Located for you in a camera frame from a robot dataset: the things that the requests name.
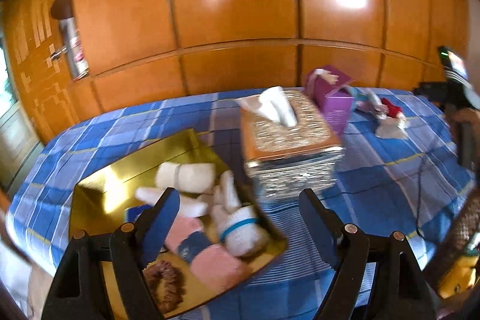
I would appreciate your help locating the ornate silver tissue box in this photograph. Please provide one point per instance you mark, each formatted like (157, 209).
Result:
(282, 161)

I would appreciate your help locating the white tissue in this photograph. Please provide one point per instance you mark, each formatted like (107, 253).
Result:
(272, 105)

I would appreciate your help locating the wooden door with glass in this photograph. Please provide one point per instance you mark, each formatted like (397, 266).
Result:
(20, 145)

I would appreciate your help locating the gold metal tray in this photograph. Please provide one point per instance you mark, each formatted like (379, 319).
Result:
(99, 202)

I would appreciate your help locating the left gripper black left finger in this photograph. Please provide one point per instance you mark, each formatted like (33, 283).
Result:
(79, 290)

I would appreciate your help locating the white mesh cloth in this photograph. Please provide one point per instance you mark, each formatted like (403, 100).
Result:
(194, 178)

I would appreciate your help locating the brown furry scrunchie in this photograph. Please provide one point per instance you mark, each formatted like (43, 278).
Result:
(166, 285)

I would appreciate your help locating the wooden wardrobe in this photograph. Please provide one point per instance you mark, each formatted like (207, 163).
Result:
(74, 59)

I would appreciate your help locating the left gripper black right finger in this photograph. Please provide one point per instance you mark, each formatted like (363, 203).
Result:
(376, 277)

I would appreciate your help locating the purple tissue box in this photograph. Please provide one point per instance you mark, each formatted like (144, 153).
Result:
(328, 87)

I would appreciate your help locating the white knit glove blue band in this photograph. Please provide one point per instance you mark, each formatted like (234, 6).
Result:
(237, 224)

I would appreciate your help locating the small doll toy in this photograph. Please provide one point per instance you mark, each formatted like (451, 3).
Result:
(391, 121)

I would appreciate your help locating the pink blue folded towel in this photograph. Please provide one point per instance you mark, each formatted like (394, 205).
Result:
(209, 262)

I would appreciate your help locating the person's right hand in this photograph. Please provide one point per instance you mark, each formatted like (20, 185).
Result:
(466, 116)

